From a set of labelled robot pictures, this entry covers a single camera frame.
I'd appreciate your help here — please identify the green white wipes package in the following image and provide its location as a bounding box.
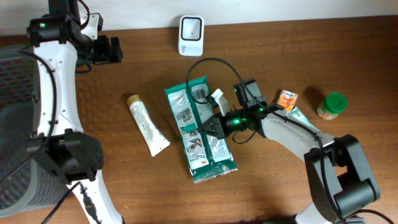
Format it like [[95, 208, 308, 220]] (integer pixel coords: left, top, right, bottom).
[[164, 75, 239, 184]]

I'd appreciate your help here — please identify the orange tissue pack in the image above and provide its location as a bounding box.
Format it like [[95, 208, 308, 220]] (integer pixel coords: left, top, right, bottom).
[[277, 90, 299, 111]]

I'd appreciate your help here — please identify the teal wipes pouch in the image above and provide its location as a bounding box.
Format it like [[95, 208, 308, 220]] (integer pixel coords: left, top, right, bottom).
[[287, 107, 320, 133]]

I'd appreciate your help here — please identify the white cream tube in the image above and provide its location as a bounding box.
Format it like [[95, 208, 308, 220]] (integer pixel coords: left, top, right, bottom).
[[126, 95, 170, 157]]

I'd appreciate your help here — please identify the green lid jar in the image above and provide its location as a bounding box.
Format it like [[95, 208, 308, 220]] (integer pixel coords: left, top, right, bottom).
[[317, 92, 348, 120]]

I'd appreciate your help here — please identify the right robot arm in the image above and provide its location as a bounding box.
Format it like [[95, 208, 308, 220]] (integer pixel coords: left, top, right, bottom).
[[198, 80, 381, 223]]

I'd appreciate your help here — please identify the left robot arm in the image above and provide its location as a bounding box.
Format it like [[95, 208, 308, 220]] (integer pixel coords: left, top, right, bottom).
[[27, 0, 124, 223]]

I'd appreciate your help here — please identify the white barcode scanner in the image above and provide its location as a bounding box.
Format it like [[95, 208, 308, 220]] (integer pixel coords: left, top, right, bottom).
[[178, 15, 205, 57]]

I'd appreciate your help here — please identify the grey plastic basket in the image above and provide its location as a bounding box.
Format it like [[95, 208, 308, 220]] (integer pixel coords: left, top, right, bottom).
[[1, 44, 68, 217]]

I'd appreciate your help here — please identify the right black cable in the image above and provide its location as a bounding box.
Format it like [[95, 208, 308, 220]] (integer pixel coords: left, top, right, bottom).
[[185, 57, 396, 224]]

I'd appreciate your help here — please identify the black cable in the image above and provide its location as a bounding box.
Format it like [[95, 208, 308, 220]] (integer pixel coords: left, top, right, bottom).
[[185, 57, 396, 224], [0, 0, 103, 224]]

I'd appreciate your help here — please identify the left black cable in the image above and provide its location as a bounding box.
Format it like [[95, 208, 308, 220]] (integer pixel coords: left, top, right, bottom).
[[0, 0, 103, 224]]

